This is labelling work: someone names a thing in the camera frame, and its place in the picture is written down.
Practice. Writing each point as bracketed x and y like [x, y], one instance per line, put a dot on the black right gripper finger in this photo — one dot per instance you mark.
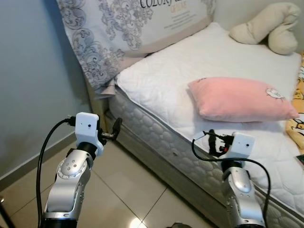
[212, 135]

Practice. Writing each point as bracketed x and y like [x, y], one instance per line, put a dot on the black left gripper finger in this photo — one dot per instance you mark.
[117, 127]

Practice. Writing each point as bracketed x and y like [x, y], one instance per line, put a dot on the pink plush pillow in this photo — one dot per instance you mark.
[237, 97]

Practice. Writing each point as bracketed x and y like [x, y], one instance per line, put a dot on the yellow cartoon egg blanket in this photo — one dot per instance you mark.
[298, 95]

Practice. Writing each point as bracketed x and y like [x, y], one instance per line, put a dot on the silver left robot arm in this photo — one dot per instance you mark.
[66, 190]

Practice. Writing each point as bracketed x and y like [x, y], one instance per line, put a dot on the beige bed headboard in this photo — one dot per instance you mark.
[97, 111]

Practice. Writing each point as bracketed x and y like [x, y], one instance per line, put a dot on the grey quilted mattress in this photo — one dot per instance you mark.
[156, 137]

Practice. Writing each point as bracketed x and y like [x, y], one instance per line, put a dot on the white quilted mattress pad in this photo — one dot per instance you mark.
[190, 61]

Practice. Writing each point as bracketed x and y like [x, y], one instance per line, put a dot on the black right robot foot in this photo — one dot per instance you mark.
[178, 225]

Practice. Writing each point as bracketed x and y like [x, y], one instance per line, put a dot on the large grey floral printed pillow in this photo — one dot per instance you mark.
[118, 28]

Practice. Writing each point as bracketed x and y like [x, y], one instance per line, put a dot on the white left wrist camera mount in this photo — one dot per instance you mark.
[85, 126]

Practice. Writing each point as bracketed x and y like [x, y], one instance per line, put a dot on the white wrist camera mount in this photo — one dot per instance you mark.
[243, 145]
[85, 126]

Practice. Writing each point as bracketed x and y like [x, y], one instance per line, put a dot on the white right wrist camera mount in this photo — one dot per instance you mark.
[243, 145]

